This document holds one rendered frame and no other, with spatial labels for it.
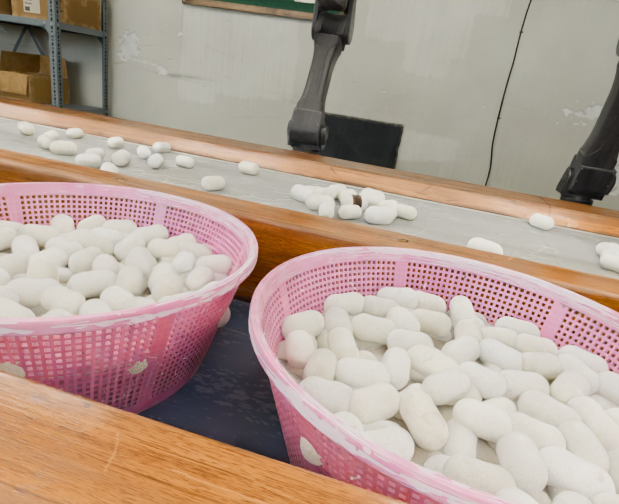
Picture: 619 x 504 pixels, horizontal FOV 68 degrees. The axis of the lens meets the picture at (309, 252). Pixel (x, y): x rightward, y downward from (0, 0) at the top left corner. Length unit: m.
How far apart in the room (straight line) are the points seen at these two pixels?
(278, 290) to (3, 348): 0.16
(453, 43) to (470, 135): 0.47
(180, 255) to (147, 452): 0.24
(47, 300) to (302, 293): 0.17
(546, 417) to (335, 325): 0.13
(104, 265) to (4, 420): 0.19
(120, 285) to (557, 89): 2.55
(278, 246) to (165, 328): 0.19
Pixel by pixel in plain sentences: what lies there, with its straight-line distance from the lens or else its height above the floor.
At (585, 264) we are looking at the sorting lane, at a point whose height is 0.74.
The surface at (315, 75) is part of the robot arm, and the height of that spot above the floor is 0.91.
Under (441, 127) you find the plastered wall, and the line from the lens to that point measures 2.66.
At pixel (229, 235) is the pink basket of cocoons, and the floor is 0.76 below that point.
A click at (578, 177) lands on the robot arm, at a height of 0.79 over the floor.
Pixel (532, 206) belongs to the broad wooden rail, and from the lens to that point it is 0.80.
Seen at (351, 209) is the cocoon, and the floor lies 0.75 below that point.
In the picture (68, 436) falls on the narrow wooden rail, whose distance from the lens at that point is 0.19.
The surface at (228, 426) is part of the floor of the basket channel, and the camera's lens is 0.33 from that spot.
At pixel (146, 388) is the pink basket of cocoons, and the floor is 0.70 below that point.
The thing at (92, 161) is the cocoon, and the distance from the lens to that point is 0.69.
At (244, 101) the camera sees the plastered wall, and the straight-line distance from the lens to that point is 2.84.
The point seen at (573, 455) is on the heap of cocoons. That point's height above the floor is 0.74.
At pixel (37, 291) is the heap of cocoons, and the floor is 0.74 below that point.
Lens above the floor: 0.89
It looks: 20 degrees down
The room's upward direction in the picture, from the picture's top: 9 degrees clockwise
